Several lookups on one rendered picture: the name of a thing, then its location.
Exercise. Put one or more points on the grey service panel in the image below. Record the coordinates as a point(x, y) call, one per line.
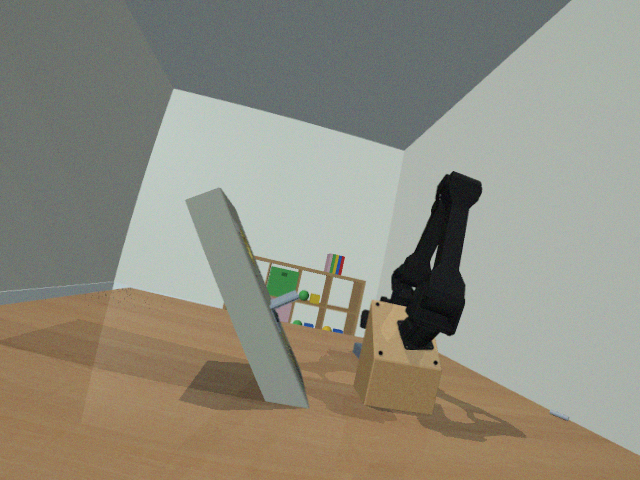
point(247, 300)

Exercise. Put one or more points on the small grey cylinder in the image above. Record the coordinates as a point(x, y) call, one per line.
point(559, 415)

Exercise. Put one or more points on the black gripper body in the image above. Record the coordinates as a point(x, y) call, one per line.
point(364, 318)

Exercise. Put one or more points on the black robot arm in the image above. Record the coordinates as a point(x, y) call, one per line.
point(438, 301)

